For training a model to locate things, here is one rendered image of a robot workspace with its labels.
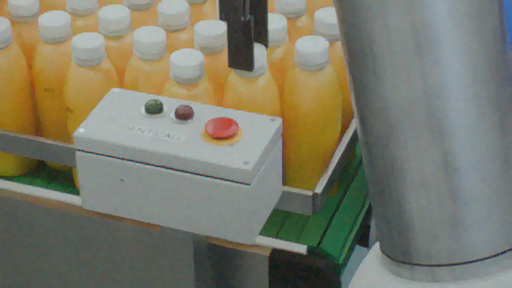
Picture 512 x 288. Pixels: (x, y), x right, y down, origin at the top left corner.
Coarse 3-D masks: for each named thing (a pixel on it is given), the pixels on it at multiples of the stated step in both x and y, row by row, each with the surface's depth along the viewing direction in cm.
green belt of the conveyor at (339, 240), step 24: (48, 168) 162; (360, 168) 159; (72, 192) 158; (336, 192) 156; (360, 192) 156; (288, 216) 152; (312, 216) 152; (336, 216) 151; (360, 216) 154; (288, 240) 148; (312, 240) 148; (336, 240) 149; (336, 264) 147
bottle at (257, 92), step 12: (240, 72) 144; (252, 72) 144; (264, 72) 145; (228, 84) 146; (240, 84) 145; (252, 84) 144; (264, 84) 145; (276, 84) 147; (228, 96) 146; (240, 96) 145; (252, 96) 144; (264, 96) 145; (276, 96) 146; (228, 108) 146; (240, 108) 145; (252, 108) 145; (264, 108) 145; (276, 108) 147
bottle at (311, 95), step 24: (288, 72) 148; (312, 72) 145; (288, 96) 147; (312, 96) 145; (336, 96) 147; (288, 120) 149; (312, 120) 147; (336, 120) 148; (288, 144) 150; (312, 144) 149; (336, 144) 150; (288, 168) 153; (312, 168) 151
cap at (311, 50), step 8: (304, 40) 146; (312, 40) 146; (320, 40) 146; (296, 48) 145; (304, 48) 144; (312, 48) 144; (320, 48) 144; (328, 48) 145; (296, 56) 146; (304, 56) 144; (312, 56) 144; (320, 56) 144; (312, 64) 145
